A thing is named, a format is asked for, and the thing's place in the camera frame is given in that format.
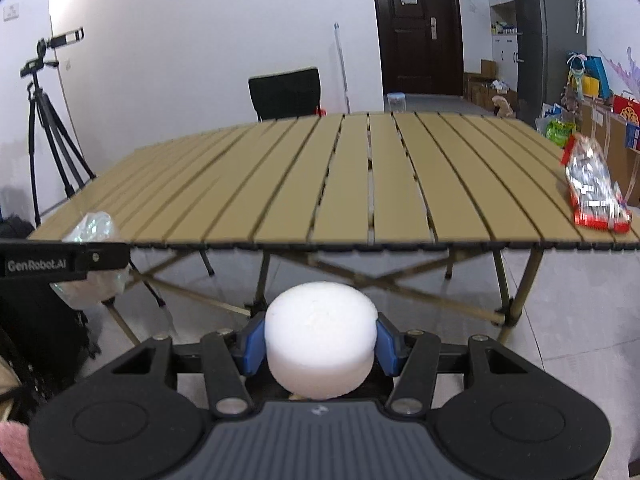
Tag large taped cardboard box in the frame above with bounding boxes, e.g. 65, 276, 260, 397
575, 100, 640, 208

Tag green plastic bag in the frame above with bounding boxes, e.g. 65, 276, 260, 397
545, 119, 577, 148

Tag red gift box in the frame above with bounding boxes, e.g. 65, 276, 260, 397
612, 95, 640, 151

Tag small brown cardboard boxes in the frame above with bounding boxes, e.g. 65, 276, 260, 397
462, 59, 516, 111

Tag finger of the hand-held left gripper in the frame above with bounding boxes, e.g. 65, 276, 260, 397
75, 242, 132, 281

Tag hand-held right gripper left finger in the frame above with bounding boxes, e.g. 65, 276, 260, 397
107, 312, 268, 420

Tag grey refrigerator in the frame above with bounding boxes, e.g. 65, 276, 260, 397
509, 0, 587, 128

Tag black camera on tripod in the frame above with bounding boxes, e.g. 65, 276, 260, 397
36, 26, 85, 61

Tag red and silver snack bag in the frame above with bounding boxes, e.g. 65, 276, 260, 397
561, 134, 633, 233

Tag blue gift bag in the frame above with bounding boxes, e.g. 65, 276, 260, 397
582, 56, 612, 100

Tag tan slatted folding table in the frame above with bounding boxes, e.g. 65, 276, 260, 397
26, 111, 640, 346

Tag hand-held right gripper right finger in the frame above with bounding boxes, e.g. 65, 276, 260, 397
375, 312, 533, 418

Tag dark brown door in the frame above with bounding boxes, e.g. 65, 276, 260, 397
370, 0, 465, 97

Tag white foam disc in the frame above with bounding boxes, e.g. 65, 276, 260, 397
265, 281, 379, 401

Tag pink fuzzy cloth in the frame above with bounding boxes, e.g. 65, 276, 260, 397
0, 422, 38, 480

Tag black tripod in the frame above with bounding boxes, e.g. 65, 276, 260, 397
20, 57, 96, 228

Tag black folding chair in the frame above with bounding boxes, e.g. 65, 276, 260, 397
248, 66, 322, 122

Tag clear plastic bag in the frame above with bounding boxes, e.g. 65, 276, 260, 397
50, 211, 132, 307

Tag teal and pink plastic toy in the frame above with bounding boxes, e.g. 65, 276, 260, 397
566, 52, 586, 91

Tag white mop pole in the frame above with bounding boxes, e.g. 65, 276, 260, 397
333, 22, 352, 115

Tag white base cabinet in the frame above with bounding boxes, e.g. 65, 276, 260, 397
491, 35, 521, 81

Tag purple coral wall decoration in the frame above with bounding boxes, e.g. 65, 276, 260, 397
597, 46, 640, 96

